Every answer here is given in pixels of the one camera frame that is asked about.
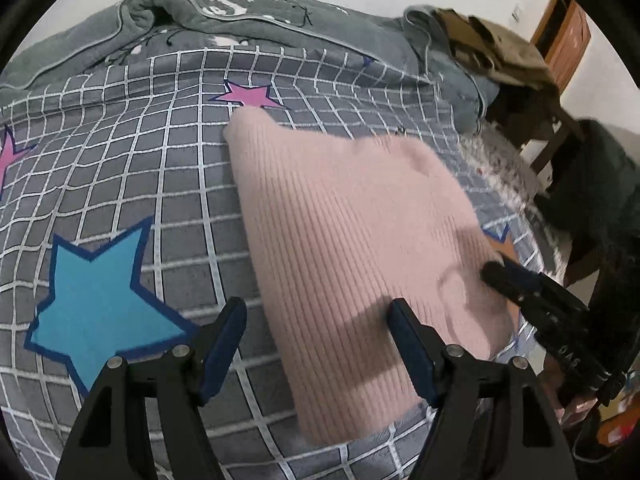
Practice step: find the wooden door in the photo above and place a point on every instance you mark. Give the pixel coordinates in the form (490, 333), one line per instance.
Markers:
(570, 35)

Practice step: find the wooden stool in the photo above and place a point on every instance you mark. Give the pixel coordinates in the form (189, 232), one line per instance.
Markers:
(555, 140)

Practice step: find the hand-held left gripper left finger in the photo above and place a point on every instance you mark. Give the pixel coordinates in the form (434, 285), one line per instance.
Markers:
(225, 355)

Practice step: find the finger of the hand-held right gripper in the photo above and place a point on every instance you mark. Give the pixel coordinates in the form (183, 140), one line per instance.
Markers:
(525, 276)
(502, 282)

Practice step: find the floral mattress cover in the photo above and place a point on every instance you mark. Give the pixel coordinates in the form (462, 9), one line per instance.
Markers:
(505, 185)

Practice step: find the orange packet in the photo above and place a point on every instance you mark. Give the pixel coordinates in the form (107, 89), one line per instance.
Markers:
(622, 425)

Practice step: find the grey quilt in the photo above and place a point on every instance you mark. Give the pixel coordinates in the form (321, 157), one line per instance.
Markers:
(225, 25)

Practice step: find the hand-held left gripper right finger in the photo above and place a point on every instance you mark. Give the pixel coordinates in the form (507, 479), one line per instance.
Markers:
(412, 355)

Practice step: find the grey checked star bed sheet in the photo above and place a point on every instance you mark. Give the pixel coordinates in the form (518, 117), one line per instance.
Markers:
(150, 160)

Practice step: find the brown patterned garment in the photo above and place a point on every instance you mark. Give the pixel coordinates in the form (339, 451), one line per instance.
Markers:
(505, 55)

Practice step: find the dark green garment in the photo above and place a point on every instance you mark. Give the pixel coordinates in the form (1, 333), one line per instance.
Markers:
(600, 185)

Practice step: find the pink knit sweater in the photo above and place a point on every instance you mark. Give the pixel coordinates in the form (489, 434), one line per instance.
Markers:
(340, 240)

